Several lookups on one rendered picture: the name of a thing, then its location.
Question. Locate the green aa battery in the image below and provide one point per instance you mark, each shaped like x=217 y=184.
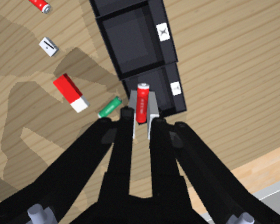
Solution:
x=110 y=107

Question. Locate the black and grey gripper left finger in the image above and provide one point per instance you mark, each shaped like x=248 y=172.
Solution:
x=57 y=188

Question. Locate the red and white eraser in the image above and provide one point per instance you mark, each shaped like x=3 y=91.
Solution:
x=73 y=95

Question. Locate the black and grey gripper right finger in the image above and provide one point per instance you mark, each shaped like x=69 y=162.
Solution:
x=226 y=200

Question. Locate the black rack of three bins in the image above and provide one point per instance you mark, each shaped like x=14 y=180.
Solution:
x=137 y=56

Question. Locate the red aa battery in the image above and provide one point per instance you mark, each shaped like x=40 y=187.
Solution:
x=41 y=5
x=142 y=102

